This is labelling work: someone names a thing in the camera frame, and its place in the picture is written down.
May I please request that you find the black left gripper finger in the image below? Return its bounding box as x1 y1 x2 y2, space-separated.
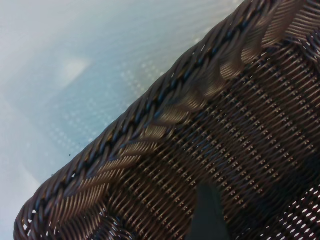
191 183 230 240

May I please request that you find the dark brown wicker basket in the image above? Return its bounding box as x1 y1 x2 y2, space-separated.
13 0 320 240

